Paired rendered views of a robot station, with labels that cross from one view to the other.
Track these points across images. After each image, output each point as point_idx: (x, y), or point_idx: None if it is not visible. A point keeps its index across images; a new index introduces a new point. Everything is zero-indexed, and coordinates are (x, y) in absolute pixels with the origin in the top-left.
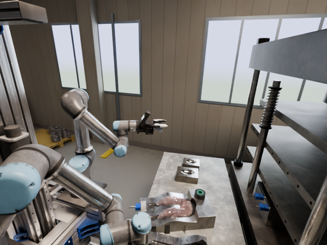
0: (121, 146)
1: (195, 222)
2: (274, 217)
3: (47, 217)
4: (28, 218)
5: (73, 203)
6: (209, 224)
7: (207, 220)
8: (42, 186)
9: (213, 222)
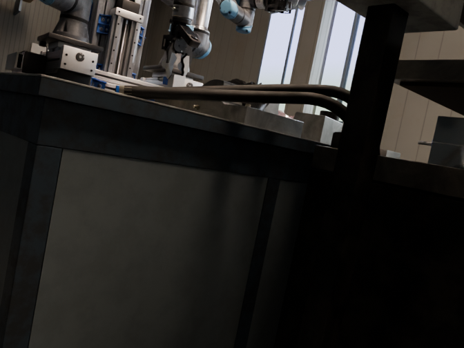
0: (230, 0)
1: None
2: (446, 143)
3: (126, 65)
4: (110, 42)
5: (155, 65)
6: (311, 134)
7: (308, 123)
8: (135, 18)
9: (320, 130)
